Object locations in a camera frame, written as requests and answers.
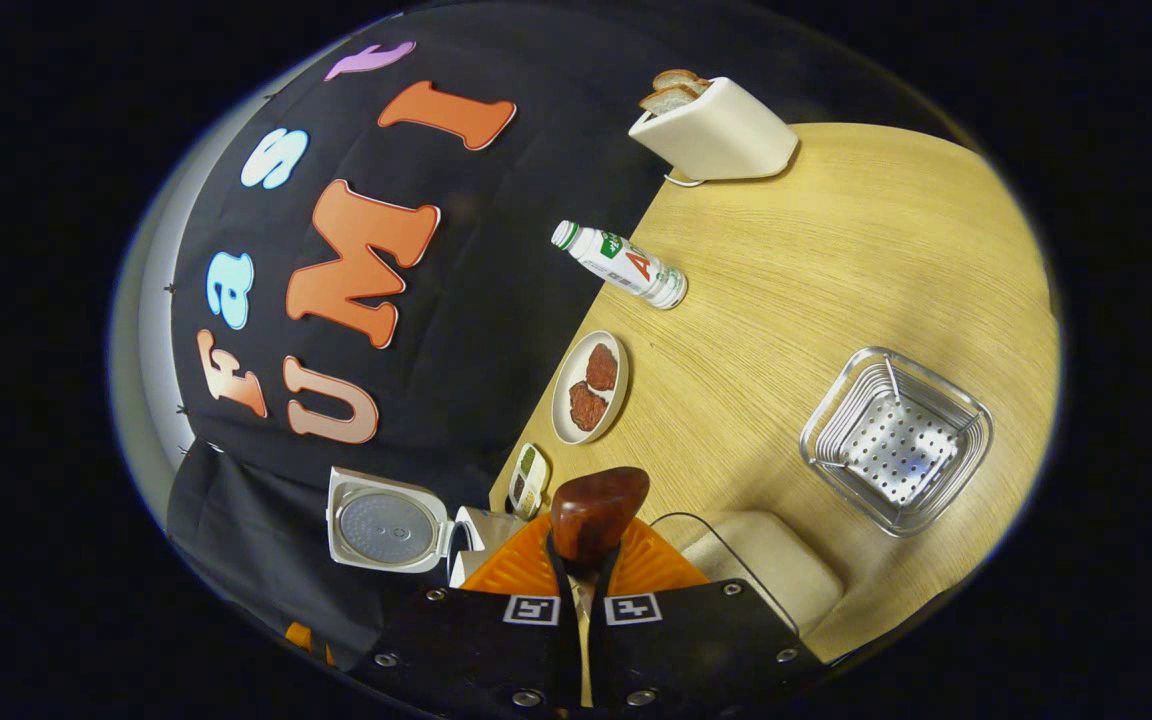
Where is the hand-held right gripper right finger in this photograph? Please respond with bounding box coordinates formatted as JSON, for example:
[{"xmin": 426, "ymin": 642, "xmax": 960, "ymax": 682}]
[{"xmin": 586, "ymin": 515, "xmax": 827, "ymax": 713}]

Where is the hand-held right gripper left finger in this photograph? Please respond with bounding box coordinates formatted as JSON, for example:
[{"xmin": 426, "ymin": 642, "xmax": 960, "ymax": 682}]
[{"xmin": 346, "ymin": 513, "xmax": 582, "ymax": 713}]

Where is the white rice cooker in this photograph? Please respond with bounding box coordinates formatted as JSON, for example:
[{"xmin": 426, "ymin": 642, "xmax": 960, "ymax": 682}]
[{"xmin": 326, "ymin": 466, "xmax": 529, "ymax": 591}]

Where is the brown wooden spoon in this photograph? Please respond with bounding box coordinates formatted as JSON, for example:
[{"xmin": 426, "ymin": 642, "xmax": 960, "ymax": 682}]
[{"xmin": 548, "ymin": 466, "xmax": 652, "ymax": 707}]

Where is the metal wire chopstick holder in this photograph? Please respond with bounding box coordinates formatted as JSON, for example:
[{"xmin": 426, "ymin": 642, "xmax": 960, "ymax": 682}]
[{"xmin": 799, "ymin": 346, "xmax": 995, "ymax": 539}]

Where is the small white condiment dish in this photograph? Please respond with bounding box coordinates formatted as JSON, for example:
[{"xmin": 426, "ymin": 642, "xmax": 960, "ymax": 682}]
[{"xmin": 508, "ymin": 443, "xmax": 550, "ymax": 519}]

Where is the white oval plate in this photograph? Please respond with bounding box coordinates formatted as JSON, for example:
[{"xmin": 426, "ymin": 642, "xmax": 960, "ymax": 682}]
[{"xmin": 551, "ymin": 330, "xmax": 630, "ymax": 446}]

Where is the red meat patty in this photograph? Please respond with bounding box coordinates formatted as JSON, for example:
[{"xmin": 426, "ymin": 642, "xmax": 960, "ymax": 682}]
[
  {"xmin": 585, "ymin": 343, "xmax": 620, "ymax": 392},
  {"xmin": 568, "ymin": 381, "xmax": 609, "ymax": 433}
]

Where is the white drink bottle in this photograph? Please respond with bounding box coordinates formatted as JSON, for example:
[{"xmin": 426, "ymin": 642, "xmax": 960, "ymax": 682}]
[{"xmin": 550, "ymin": 220, "xmax": 689, "ymax": 311}]

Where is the white toaster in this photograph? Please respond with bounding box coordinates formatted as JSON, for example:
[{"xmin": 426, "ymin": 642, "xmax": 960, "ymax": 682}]
[{"xmin": 628, "ymin": 77, "xmax": 800, "ymax": 189}]

